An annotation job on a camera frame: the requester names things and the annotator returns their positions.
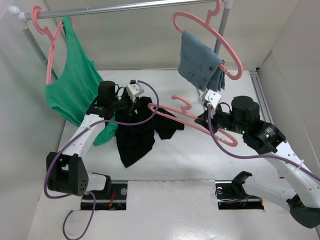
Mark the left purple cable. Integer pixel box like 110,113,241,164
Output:
43,79,159,240

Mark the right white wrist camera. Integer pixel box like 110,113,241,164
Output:
202,89,222,114

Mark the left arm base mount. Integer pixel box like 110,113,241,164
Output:
86,173,128,211

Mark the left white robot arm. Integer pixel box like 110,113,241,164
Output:
43,80,145,199

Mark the purple cable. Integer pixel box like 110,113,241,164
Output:
207,103,320,183
43,79,159,240

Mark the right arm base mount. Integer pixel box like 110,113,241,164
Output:
214,171,264,210

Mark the aluminium rail right side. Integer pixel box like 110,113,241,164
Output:
249,70,273,123

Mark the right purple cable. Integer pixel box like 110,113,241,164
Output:
207,103,320,183

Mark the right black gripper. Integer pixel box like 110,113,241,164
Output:
194,103,247,135

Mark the pink hanger with tank top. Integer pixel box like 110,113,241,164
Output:
30,5,76,85

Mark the black t shirt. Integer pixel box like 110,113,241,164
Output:
114,96,185,168

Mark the blue denim garment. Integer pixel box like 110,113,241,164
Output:
178,30,225,92

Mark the metal clothes rack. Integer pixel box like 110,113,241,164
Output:
7,0,234,67

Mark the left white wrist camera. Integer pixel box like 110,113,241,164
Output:
126,83,144,102

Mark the green tank top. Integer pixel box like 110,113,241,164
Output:
44,16,118,147

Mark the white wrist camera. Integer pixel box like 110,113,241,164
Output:
202,89,222,114
126,83,144,102

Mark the pink hanger with denim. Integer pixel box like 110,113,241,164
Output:
172,0,244,81

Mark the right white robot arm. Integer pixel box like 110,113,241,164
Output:
195,91,320,229

